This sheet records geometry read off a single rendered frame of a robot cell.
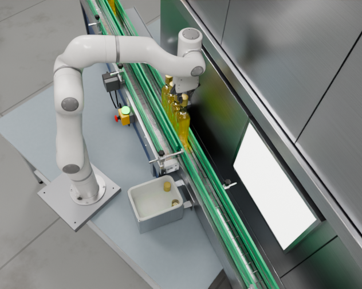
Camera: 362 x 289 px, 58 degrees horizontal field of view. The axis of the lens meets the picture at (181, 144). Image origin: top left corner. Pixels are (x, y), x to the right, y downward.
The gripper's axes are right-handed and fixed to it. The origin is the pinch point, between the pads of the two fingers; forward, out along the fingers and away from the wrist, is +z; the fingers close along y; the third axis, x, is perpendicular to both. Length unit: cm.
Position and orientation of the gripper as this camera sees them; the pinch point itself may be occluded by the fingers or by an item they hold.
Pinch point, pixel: (184, 96)
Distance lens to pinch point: 139.8
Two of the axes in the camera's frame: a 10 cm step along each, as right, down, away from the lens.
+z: -0.6, 5.7, 8.2
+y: -9.1, 3.1, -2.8
